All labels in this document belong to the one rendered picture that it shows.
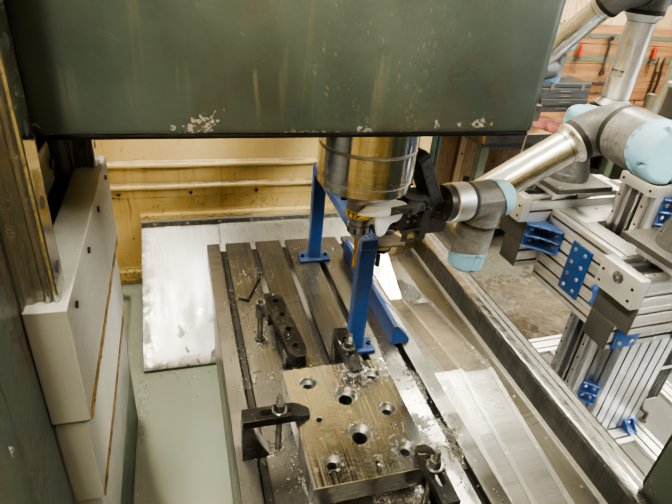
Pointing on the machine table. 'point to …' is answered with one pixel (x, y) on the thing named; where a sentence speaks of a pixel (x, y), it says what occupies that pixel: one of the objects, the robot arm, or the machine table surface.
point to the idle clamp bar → (282, 320)
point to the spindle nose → (367, 166)
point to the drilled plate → (320, 489)
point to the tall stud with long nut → (260, 318)
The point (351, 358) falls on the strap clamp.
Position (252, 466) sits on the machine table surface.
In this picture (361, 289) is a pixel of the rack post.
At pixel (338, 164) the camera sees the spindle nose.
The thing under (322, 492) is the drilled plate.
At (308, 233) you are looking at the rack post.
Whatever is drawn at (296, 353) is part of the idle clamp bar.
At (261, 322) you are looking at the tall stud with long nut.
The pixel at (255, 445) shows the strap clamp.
